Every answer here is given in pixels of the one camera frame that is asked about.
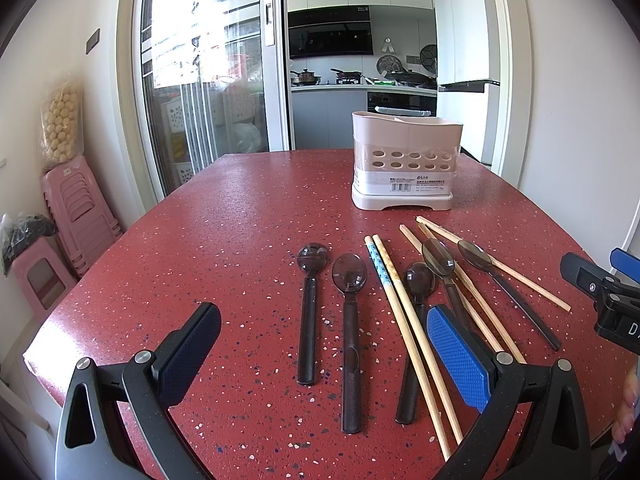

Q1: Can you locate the blue patterned chopstick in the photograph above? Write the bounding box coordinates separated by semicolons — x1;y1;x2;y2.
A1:
364;236;451;460

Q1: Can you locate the yellow patterned chopstick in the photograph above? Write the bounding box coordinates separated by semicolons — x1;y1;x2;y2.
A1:
371;234;463;444

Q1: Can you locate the person's right hand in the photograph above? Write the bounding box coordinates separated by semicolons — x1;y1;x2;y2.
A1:
612;365;639;444

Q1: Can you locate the small pink stool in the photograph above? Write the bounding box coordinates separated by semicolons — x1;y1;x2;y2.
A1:
11;237;77;323

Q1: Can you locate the black plastic bag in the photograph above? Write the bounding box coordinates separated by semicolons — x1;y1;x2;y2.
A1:
1;214;58;276

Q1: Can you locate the pink plastic utensil holder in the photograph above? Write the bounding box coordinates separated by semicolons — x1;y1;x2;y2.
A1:
352;112;462;211

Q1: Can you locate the built-in black oven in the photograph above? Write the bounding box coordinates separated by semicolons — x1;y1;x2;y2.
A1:
368;92;437;117

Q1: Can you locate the bag of pale balls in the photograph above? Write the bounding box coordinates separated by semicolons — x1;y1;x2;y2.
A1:
39;75;84;174

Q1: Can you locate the white refrigerator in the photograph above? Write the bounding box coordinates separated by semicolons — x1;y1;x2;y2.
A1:
433;0;500;166

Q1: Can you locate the black wok on stove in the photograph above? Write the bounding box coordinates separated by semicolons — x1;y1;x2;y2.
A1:
332;68;362;84

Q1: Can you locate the cooking pot on stove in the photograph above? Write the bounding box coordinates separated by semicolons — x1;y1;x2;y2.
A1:
291;70;321;86

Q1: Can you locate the black range hood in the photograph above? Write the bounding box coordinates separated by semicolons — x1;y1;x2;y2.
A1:
288;6;373;58

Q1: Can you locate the glass sliding door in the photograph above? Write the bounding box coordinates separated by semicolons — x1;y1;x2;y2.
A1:
132;0;294;198

